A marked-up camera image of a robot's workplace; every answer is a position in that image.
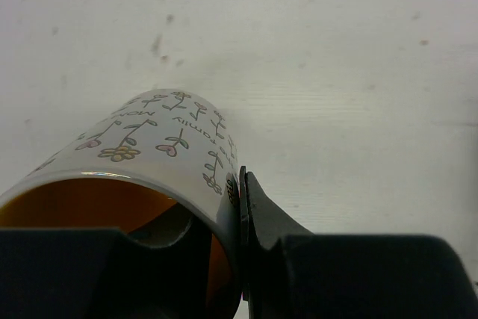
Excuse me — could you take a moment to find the white floral mug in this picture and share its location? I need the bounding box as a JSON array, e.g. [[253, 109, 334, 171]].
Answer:
[[1, 89, 241, 301]]

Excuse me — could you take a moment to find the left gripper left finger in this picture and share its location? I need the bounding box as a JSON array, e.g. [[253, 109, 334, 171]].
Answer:
[[0, 217, 240, 319]]

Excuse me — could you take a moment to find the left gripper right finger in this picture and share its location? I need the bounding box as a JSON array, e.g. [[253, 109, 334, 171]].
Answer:
[[239, 169, 477, 318]]

